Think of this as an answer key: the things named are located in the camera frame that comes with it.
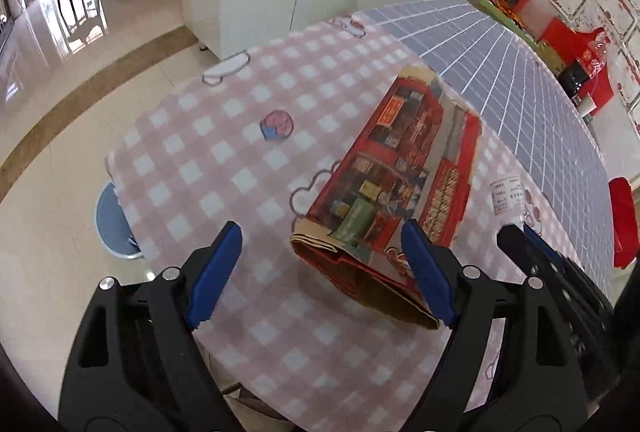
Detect dark green box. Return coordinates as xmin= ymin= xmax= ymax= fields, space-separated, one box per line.
xmin=534 ymin=39 xmax=562 ymax=63

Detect red chair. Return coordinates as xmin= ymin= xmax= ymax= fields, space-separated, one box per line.
xmin=609 ymin=177 xmax=640 ymax=271

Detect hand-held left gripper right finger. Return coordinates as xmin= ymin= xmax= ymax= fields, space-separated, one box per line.
xmin=400 ymin=218 xmax=586 ymax=432

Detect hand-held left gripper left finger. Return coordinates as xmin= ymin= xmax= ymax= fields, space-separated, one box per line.
xmin=59 ymin=220 xmax=244 ymax=432

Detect pink checked cartoon tablecloth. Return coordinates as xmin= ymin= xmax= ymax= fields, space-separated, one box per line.
xmin=104 ymin=14 xmax=617 ymax=428

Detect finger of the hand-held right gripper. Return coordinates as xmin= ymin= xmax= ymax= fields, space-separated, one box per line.
xmin=496 ymin=224 xmax=557 ymax=286
xmin=522 ymin=223 xmax=569 ymax=266

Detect blue grid tablecloth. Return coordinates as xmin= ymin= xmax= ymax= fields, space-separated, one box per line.
xmin=352 ymin=0 xmax=616 ymax=297

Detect clear wrapper with white label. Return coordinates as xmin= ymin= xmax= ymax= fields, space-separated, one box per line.
xmin=489 ymin=176 xmax=527 ymax=229

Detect cola bottle red label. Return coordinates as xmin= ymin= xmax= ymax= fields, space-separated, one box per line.
xmin=557 ymin=26 xmax=614 ymax=100

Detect green flat box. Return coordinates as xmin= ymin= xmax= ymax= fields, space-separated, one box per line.
xmin=470 ymin=0 xmax=541 ymax=46

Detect light blue plastic bin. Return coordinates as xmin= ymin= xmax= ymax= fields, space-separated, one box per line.
xmin=95 ymin=183 xmax=147 ymax=261

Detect red printed paper bag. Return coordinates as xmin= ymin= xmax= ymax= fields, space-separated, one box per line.
xmin=290 ymin=64 xmax=484 ymax=331

